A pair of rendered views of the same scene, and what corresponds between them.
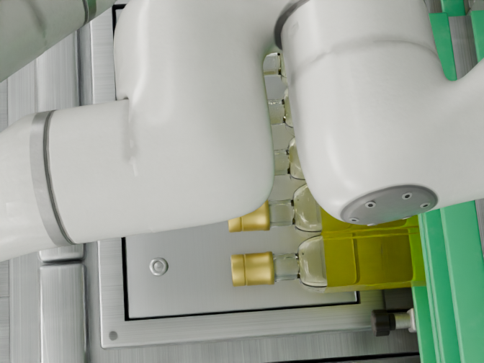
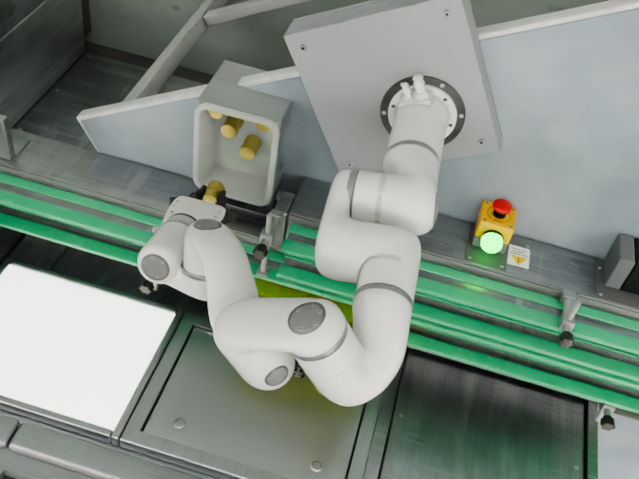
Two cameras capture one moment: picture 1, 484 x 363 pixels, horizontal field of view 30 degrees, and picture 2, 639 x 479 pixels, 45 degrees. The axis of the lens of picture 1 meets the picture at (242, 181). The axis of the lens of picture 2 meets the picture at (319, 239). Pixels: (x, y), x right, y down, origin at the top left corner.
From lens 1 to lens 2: 0.89 m
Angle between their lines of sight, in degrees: 44
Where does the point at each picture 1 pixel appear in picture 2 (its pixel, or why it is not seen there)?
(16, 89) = not seen: outside the picture
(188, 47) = (360, 229)
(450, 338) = (424, 313)
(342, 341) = (386, 399)
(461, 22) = (291, 236)
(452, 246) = not seen: hidden behind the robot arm
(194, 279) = (330, 450)
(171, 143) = (398, 244)
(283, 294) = (355, 411)
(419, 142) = (426, 180)
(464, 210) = not seen: hidden behind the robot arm
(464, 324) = (430, 289)
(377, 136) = (420, 188)
